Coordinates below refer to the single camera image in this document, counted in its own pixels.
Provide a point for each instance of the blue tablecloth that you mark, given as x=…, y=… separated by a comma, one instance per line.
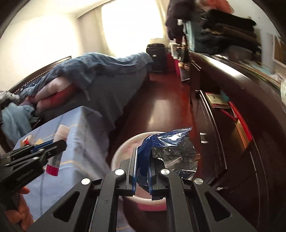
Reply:
x=85, y=156

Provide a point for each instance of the black suitcase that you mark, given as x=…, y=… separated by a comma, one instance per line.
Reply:
x=157, y=52

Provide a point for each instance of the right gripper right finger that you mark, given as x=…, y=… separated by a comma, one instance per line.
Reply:
x=157, y=182

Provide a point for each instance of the red book on shelf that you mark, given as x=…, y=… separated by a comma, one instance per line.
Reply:
x=241, y=125

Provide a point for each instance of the bed with grey sheet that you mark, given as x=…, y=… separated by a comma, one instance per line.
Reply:
x=108, y=95

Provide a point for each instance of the blue patterned duvet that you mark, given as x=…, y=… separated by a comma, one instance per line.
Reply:
x=82, y=70

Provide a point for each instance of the pink and red comforter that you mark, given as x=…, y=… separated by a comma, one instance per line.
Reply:
x=53, y=94

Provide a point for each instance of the blue foil snack wrapper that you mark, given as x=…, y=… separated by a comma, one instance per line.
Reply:
x=173, y=149

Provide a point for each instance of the left hand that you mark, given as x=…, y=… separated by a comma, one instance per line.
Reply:
x=22, y=215

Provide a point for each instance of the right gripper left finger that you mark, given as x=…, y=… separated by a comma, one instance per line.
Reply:
x=127, y=187

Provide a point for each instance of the tube with red cap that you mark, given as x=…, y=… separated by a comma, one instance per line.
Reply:
x=53, y=164

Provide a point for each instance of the light blue towel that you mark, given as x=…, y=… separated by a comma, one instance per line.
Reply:
x=17, y=121

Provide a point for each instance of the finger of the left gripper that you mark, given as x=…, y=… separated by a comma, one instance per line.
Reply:
x=27, y=150
x=54, y=149

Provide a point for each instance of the white floral trash bin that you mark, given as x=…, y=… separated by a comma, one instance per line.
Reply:
x=179, y=187

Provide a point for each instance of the pile of dark clothes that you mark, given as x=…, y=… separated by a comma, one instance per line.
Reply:
x=210, y=27

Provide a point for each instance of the dark wooden dresser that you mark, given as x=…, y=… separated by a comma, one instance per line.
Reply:
x=251, y=179

